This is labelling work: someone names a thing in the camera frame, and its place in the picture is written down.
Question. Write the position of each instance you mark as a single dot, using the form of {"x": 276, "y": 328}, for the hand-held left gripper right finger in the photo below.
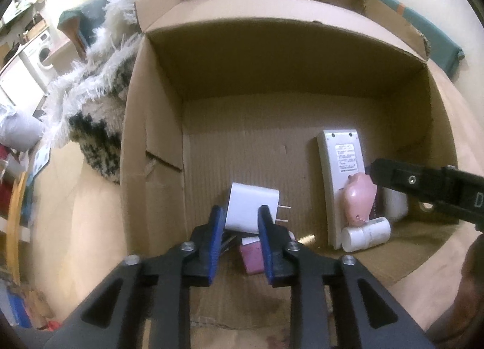
{"x": 266, "y": 243}

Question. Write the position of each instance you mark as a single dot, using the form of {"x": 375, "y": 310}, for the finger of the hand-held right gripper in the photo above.
{"x": 416, "y": 180}

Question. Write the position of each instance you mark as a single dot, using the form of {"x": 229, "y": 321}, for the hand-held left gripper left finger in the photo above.
{"x": 215, "y": 243}

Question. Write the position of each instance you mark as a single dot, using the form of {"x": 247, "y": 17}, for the white charger plug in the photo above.
{"x": 245, "y": 205}

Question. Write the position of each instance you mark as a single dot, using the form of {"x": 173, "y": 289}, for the pink pig-shaped toy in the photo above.
{"x": 357, "y": 197}

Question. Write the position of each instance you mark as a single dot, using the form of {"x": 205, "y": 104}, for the white remote control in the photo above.
{"x": 336, "y": 167}

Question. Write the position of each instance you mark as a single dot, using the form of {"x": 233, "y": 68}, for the brown cardboard box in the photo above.
{"x": 245, "y": 69}

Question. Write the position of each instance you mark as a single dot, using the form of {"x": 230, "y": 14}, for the person's right forearm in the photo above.
{"x": 469, "y": 288}

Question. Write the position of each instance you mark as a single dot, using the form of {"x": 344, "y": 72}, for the magenta small box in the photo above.
{"x": 252, "y": 256}

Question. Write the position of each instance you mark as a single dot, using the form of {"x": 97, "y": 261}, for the white cup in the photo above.
{"x": 395, "y": 205}

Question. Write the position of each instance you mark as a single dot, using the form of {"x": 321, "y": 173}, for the small gold tube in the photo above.
{"x": 308, "y": 239}

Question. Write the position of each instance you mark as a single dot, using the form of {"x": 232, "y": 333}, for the white plastic bottle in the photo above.
{"x": 366, "y": 233}

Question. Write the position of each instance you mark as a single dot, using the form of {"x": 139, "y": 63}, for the teal cushion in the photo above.
{"x": 427, "y": 27}
{"x": 75, "y": 18}

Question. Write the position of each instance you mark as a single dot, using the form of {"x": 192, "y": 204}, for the light blue card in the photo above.
{"x": 41, "y": 160}

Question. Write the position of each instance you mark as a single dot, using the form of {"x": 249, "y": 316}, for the white fluffy patterned blanket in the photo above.
{"x": 102, "y": 80}

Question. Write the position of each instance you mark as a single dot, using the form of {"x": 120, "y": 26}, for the red cloth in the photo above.
{"x": 5, "y": 190}

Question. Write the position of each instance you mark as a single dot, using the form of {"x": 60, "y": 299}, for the white plastic bag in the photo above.
{"x": 19, "y": 129}

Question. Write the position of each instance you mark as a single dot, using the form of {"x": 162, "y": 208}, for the white washing machine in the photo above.
{"x": 39, "y": 50}

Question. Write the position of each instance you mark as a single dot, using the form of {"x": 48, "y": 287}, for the wooden rail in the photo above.
{"x": 17, "y": 220}

